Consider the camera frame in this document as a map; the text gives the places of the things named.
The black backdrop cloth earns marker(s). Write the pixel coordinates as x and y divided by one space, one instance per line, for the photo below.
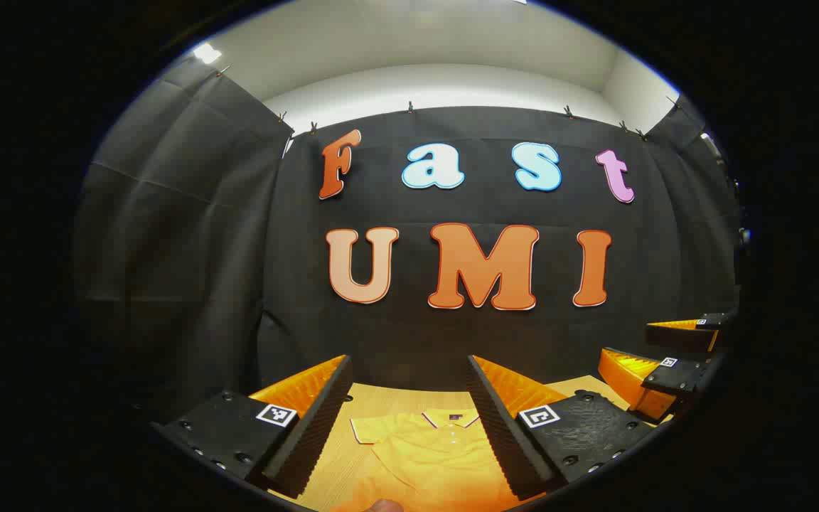
409 334

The ceiling light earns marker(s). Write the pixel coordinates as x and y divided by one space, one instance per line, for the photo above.
207 52

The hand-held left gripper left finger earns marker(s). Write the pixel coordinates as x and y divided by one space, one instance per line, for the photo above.
317 434

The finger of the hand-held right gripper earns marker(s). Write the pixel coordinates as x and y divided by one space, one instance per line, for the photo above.
680 338
676 380

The orange polo T-shirt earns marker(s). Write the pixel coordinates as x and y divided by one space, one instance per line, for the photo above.
431 462

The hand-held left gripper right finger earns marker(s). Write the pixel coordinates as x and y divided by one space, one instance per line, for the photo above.
502 434

